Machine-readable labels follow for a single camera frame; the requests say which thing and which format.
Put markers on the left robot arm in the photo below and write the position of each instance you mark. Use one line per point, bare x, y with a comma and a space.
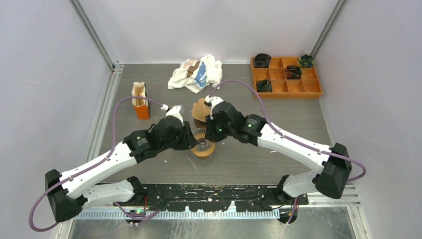
72, 191

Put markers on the rolled dark green tie front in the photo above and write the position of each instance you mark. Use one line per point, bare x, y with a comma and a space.
264, 86

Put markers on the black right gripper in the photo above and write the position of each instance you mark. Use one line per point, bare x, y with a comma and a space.
212, 135

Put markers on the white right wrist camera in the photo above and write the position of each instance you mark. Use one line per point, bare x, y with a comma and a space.
212, 102

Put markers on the rolled dark tie back left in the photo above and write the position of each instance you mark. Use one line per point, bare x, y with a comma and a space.
262, 60

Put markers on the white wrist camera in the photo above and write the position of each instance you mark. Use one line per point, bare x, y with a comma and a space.
212, 102
175, 111

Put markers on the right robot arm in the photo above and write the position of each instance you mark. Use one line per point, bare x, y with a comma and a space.
328, 173

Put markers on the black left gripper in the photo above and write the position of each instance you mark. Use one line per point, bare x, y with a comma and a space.
188, 141

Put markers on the crumpled white plastic bag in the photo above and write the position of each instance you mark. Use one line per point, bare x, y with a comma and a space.
196, 74

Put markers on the orange coffee filter box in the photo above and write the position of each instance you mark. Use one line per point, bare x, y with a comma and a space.
141, 106

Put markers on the orange wooden compartment tray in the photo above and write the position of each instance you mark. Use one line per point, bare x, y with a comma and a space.
308, 87

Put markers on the rolled green floral tie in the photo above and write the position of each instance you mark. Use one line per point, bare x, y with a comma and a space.
306, 61

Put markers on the rolled orange floral tie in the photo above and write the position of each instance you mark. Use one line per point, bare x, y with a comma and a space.
293, 72

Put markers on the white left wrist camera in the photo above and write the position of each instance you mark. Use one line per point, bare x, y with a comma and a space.
175, 111

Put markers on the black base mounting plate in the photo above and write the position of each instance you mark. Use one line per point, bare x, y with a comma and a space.
208, 198

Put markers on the aluminium frame rail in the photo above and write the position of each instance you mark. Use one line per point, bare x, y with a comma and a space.
284, 214

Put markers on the brown paper coffee filter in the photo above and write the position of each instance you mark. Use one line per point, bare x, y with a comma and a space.
200, 110

